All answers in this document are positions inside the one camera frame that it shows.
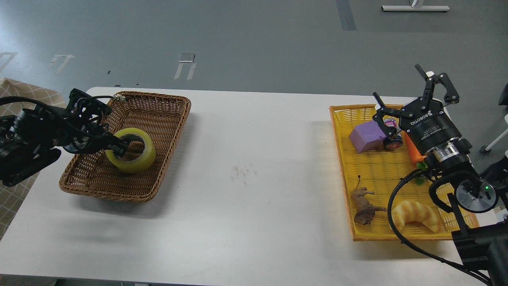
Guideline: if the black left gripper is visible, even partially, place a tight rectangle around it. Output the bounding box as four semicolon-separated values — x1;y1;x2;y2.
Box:
62;127;129;156

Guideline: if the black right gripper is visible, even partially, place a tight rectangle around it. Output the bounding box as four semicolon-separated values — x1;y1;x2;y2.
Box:
372;64;462;155

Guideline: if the yellow tape roll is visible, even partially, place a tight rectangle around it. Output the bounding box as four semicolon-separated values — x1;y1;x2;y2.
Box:
105;128;156;174

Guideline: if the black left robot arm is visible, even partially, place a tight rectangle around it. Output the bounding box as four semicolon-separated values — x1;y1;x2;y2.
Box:
0;89;129;187

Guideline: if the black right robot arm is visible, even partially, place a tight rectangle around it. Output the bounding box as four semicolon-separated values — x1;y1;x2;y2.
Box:
373;64;508;286

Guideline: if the small pink can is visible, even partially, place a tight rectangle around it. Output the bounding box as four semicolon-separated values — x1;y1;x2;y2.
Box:
383;118;403;151

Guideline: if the orange toy carrot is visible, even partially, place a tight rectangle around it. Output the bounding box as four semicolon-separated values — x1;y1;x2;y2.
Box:
403;132;428;186

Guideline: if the brown wicker basket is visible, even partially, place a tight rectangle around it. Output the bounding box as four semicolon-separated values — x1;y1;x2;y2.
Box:
59;91;192;203

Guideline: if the purple foam block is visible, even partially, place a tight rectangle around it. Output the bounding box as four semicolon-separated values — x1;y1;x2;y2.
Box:
348;121;387;153

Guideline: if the white chair leg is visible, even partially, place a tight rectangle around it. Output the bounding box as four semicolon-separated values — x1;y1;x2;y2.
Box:
479;128;508;155

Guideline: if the yellow plastic basket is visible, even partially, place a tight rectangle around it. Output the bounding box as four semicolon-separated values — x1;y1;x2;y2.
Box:
329;104;459;242

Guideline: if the toy croissant bread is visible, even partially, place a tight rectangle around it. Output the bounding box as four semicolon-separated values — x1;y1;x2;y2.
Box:
391;200;442;233

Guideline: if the white stand base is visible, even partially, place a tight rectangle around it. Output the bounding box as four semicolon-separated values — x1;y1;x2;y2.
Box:
381;0;450;12

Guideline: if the brown toy lion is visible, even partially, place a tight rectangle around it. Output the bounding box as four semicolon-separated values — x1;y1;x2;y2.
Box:
350;174;388;226

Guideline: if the beige checkered cloth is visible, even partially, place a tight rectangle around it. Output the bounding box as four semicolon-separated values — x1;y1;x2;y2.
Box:
0;77;68;238

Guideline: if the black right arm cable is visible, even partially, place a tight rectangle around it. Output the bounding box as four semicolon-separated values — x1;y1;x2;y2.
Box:
387;167;496;283

